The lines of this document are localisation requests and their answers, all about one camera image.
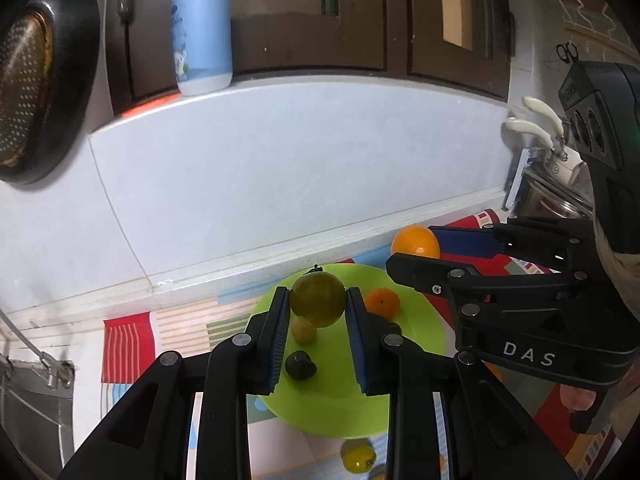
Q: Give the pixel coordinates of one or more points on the dark brown window frame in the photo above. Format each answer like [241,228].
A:
[425,35]
[250,20]

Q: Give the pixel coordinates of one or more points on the black frying pan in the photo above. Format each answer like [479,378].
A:
[40,85]

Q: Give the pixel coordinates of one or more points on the dark purple plum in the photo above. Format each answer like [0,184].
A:
[300,366]

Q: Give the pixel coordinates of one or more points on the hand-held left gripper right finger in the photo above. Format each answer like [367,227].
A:
[357,342]

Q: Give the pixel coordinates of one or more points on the small orange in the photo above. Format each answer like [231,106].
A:
[382,304]

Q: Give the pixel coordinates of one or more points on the colourful patterned tablecloth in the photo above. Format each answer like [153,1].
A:
[127,345]

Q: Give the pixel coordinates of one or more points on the steel kitchen sink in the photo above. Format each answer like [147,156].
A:
[30,425]

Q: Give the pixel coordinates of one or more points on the yellowish green plum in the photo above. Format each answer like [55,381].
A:
[302,332]

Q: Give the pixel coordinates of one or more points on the thin gooseneck faucet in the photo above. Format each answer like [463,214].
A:
[50,375]

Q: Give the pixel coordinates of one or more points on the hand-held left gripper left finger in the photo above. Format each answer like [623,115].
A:
[279,340]

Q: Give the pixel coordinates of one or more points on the person's right hand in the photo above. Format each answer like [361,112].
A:
[577,397]

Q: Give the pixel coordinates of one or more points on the large steel pot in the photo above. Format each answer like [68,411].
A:
[555,202]

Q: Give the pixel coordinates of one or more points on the green plastic plate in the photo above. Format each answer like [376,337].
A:
[325,400]

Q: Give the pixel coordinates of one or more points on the orange with green stem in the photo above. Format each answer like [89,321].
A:
[412,241]

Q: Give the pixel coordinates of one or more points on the blue white pump bottle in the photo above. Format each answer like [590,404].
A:
[202,35]

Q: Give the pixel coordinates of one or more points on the black kitchen scissors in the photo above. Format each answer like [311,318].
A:
[566,51]

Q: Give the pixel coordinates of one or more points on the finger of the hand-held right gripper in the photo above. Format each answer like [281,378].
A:
[425,275]
[467,242]

